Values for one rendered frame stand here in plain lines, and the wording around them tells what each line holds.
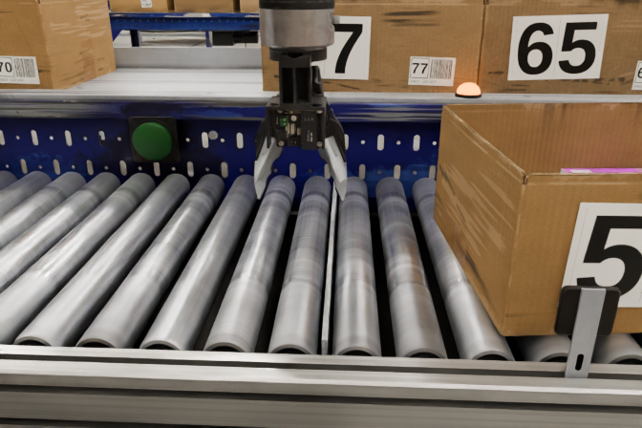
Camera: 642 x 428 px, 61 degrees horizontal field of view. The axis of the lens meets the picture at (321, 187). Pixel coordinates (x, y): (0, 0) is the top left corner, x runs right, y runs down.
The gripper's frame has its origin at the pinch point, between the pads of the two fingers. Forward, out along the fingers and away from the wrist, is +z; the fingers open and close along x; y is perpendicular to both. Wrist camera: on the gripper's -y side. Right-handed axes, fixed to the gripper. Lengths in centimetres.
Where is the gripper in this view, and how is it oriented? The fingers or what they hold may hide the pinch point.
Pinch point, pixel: (301, 193)
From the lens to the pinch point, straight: 75.2
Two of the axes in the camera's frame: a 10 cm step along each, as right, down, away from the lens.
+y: -0.5, 3.6, -9.3
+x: 10.0, 0.2, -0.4
